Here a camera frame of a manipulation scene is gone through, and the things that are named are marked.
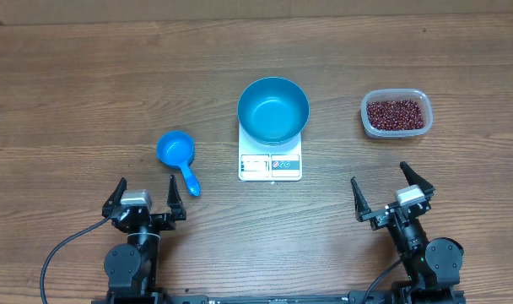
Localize white digital kitchen scale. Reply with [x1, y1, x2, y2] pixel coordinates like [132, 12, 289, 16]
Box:
[238, 126, 303, 182]

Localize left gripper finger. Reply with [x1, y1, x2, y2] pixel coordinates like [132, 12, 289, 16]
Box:
[167, 174, 185, 215]
[104, 177, 127, 208]

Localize blue plastic measuring scoop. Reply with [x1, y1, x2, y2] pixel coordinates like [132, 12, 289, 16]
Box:
[156, 131, 201, 197]

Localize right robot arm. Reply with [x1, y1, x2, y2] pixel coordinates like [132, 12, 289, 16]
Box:
[348, 161, 466, 304]

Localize red beans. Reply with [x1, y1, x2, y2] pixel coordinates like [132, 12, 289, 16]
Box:
[366, 100, 424, 131]

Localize clear plastic container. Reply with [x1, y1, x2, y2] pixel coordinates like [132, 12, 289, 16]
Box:
[360, 89, 434, 138]

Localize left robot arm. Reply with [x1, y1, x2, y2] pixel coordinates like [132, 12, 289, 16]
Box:
[102, 176, 186, 303]

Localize blue metal bowl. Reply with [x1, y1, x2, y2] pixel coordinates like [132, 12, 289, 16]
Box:
[237, 77, 311, 145]

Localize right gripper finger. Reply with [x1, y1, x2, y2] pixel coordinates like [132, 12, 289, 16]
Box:
[400, 161, 435, 195]
[350, 177, 371, 221]

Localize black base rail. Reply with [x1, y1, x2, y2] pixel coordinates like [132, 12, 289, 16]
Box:
[92, 290, 467, 304]

